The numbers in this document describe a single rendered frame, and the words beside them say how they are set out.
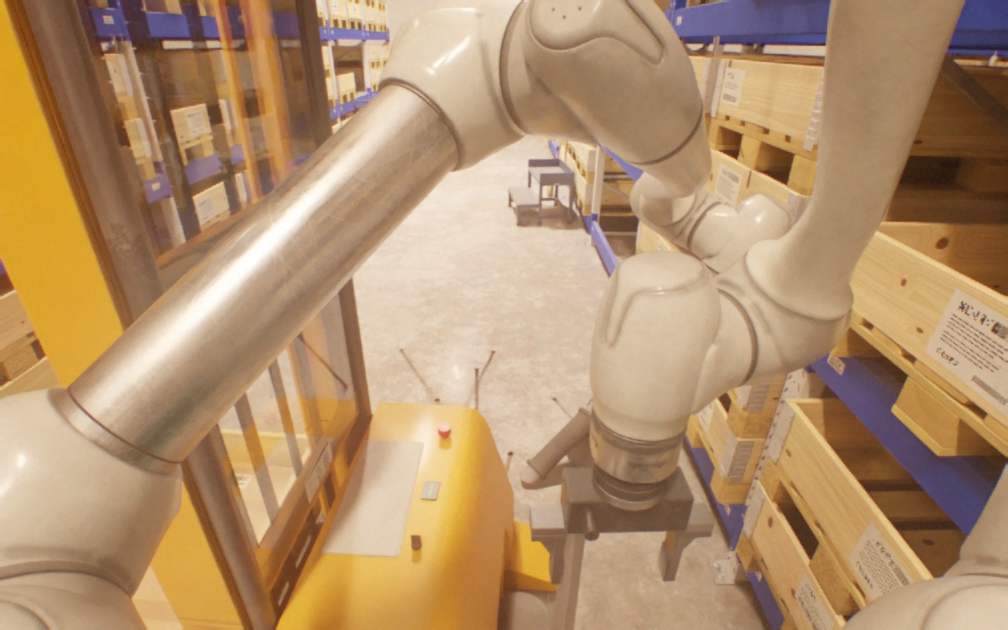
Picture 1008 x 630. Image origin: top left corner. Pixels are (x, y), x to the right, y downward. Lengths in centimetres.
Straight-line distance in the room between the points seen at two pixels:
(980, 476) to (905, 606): 104
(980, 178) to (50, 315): 218
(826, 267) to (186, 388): 52
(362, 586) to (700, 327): 98
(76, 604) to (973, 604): 43
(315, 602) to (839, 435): 156
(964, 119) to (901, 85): 158
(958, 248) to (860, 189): 131
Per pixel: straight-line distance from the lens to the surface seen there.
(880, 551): 152
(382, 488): 141
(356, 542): 131
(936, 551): 181
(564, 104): 47
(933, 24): 35
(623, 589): 233
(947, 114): 191
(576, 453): 100
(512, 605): 172
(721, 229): 96
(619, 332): 43
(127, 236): 76
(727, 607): 240
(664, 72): 47
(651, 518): 59
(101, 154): 74
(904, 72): 36
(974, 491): 139
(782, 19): 216
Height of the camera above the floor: 190
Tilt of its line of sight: 28 degrees down
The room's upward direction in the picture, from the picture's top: 1 degrees clockwise
